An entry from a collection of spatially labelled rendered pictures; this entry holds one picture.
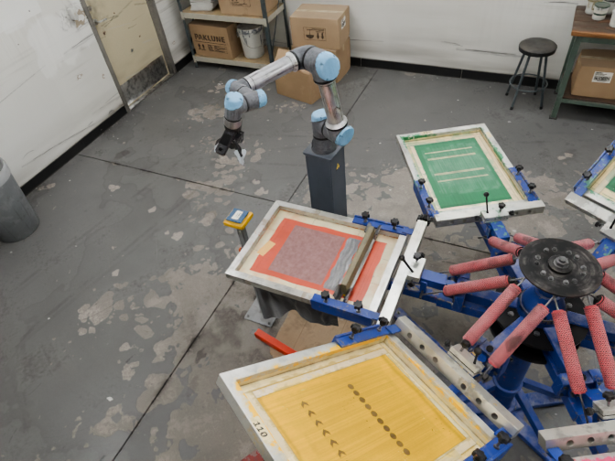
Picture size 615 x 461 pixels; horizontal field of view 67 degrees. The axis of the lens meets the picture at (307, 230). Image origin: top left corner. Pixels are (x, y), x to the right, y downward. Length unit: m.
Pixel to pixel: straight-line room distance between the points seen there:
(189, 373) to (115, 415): 0.50
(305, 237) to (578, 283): 1.31
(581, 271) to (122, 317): 2.99
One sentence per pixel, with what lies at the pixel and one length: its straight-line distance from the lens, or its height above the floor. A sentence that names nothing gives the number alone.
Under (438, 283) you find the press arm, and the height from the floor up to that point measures 1.04.
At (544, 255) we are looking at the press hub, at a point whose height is 1.31.
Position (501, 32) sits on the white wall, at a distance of 5.68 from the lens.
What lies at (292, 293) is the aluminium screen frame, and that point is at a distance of 2.26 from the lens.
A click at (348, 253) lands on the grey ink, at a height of 0.96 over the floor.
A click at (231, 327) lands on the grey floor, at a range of 3.43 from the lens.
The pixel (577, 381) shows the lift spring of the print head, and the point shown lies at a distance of 2.01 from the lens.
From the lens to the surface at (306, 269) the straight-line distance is 2.39.
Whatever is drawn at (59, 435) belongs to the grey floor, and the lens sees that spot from 3.50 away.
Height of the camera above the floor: 2.79
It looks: 45 degrees down
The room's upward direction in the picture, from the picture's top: 8 degrees counter-clockwise
